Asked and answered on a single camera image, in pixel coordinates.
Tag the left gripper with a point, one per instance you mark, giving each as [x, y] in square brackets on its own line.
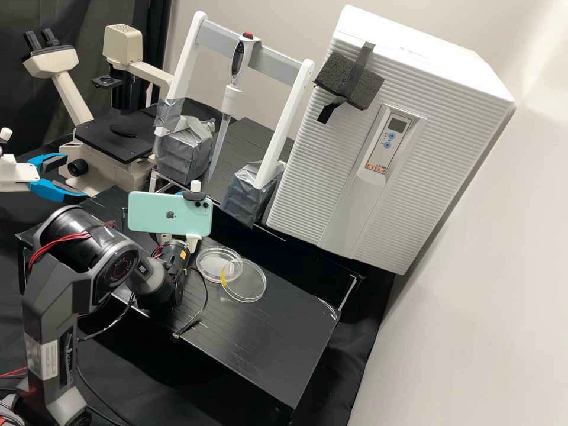
[13, 175]

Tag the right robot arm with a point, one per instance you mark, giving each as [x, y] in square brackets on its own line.
[66, 275]

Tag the incubator door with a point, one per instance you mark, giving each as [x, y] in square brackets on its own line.
[346, 177]

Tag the cream microscope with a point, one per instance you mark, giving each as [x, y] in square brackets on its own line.
[102, 151]

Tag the right wrist camera phone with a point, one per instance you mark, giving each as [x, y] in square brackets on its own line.
[168, 215]

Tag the petri dish lid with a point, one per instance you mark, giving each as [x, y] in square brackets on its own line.
[248, 284]

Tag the grey taped block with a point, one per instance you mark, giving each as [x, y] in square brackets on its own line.
[184, 146]
[244, 193]

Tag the pipette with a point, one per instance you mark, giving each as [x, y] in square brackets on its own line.
[237, 66]

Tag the white incubator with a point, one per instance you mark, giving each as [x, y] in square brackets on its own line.
[421, 49]

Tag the white pipette stand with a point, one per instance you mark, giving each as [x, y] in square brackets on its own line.
[275, 57]

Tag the petri dish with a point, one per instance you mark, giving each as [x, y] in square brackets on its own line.
[213, 264]

